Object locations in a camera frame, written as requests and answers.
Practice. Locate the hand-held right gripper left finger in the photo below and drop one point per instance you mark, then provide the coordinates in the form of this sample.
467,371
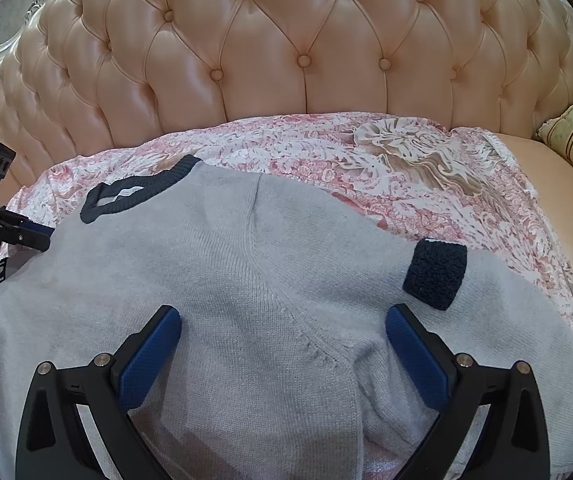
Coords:
149,355

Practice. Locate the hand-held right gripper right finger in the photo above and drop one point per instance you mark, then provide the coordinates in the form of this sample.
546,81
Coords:
411,355

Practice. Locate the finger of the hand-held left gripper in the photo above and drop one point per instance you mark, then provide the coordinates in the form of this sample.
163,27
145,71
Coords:
36,234

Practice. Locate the grey sweater with navy trim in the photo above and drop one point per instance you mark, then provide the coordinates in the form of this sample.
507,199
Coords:
266,270

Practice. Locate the pink floral blanket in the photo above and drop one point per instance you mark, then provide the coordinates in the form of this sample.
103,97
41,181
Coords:
366,160

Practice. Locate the beige tufted leather sofa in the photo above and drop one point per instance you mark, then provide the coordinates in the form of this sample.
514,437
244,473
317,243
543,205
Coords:
286,50

